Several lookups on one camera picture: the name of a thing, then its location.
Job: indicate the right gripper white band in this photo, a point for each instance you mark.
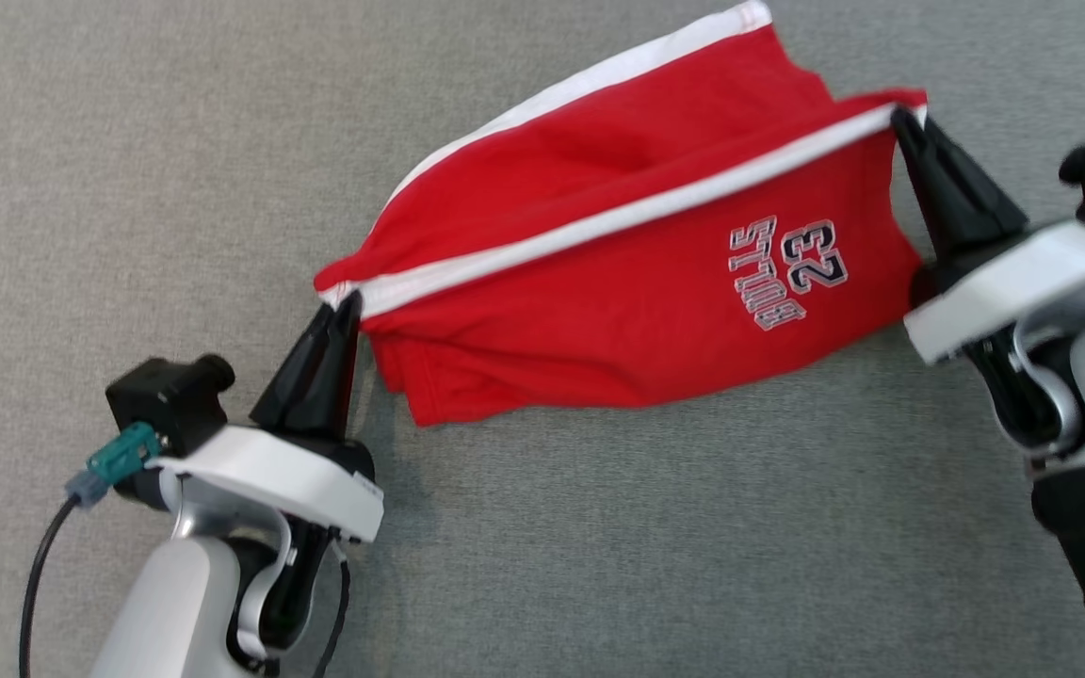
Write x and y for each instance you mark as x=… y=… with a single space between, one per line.
x=1013 y=287

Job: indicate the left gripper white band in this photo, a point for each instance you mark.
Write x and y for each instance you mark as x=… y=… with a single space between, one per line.
x=279 y=476

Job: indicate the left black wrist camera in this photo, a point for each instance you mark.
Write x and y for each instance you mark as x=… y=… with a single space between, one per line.
x=166 y=400

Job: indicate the red basketball shorts white stripes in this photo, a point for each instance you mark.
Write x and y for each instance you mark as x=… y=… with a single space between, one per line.
x=618 y=254

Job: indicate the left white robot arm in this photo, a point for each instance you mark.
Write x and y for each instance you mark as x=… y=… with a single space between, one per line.
x=185 y=612

